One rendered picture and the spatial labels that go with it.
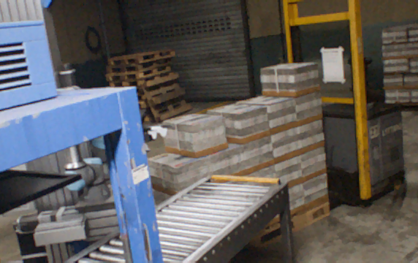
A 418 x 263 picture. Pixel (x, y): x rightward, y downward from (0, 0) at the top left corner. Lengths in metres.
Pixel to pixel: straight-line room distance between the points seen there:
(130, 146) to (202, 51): 10.03
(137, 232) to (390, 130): 3.53
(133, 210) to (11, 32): 0.55
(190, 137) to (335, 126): 1.70
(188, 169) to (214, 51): 8.00
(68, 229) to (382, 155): 2.85
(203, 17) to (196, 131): 8.02
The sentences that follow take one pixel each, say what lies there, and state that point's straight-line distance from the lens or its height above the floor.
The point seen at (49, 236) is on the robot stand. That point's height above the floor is 0.71.
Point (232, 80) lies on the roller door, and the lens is 10.99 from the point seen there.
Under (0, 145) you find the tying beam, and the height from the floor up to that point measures 1.50.
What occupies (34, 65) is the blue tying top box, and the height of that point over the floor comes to 1.64.
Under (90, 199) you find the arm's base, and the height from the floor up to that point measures 0.84.
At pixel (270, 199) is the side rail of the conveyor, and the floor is 0.79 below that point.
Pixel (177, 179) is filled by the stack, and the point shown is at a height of 0.74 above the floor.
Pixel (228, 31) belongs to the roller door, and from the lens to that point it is 10.90.
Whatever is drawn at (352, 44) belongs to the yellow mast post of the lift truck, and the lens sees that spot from 4.15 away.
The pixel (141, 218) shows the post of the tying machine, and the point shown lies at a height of 1.20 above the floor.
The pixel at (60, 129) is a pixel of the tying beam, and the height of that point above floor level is 1.50.
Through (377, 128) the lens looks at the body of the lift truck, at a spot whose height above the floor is 0.64.
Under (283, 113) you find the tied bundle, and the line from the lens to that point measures 3.80.
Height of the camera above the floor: 1.68
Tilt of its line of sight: 13 degrees down
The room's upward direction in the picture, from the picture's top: 7 degrees counter-clockwise
